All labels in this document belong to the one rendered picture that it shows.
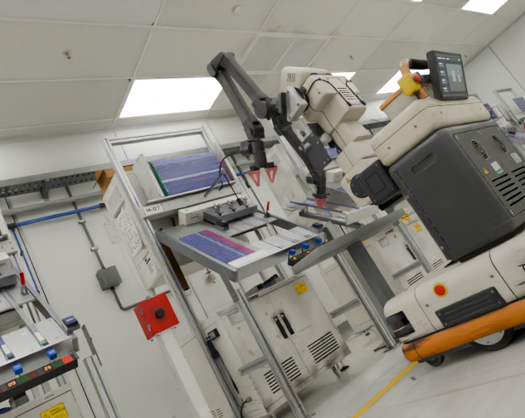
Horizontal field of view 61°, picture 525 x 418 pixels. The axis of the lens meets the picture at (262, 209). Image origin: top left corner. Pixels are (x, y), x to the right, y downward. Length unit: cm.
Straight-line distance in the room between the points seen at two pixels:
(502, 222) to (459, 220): 13
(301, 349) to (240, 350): 39
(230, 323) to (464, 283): 127
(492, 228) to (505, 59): 838
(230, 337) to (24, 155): 286
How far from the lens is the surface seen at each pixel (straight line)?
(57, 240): 415
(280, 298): 261
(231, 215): 275
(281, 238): 252
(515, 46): 978
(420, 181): 159
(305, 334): 263
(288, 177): 375
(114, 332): 394
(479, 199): 153
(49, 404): 207
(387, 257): 339
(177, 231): 264
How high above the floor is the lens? 40
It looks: 14 degrees up
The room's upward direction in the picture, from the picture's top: 30 degrees counter-clockwise
